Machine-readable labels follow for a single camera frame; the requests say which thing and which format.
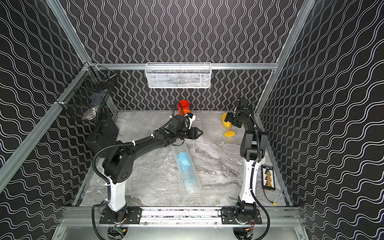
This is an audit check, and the yellow plastic wine glass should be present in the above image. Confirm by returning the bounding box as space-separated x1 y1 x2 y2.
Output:
221 112 237 138

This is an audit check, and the red plastic wine glass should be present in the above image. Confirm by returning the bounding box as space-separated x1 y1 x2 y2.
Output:
177 100 191 116

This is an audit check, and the bubble blue glass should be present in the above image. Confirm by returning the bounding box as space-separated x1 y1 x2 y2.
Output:
171 144 202 195

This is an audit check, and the bubble yellow glass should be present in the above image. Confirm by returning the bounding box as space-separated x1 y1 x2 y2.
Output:
196 111 245 146

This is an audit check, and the bubble orange glass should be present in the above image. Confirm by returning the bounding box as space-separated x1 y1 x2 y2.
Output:
125 149 180 200

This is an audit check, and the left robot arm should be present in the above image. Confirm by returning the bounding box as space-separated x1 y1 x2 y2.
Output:
92 127 204 224

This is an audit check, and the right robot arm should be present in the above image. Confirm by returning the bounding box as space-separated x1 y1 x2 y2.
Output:
225 110 267 222

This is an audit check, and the black battery charger box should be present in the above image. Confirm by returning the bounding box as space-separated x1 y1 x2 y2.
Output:
262 165 276 191

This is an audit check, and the black speaker box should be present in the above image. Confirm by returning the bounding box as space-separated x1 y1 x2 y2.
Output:
86 114 119 154

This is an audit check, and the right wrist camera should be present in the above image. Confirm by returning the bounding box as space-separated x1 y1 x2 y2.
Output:
236 98 253 113

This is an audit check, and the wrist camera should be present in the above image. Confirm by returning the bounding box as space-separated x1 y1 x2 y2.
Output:
169 113 196 130
236 98 253 113

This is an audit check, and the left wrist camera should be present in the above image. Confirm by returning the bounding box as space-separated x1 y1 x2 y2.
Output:
169 113 196 130

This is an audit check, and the white wire mesh basket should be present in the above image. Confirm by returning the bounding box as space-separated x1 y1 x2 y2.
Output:
145 62 212 89

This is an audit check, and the charger cable with yellow plug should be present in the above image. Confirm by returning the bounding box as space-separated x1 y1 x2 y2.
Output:
263 189 284 206

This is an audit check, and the black wire mesh basket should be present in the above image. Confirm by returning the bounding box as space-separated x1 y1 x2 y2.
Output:
59 66 118 122

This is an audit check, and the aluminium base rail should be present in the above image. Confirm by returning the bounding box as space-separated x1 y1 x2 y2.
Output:
60 207 301 228

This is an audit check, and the aluminium frame corner post left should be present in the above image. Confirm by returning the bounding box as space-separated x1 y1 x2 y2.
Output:
47 0 91 64

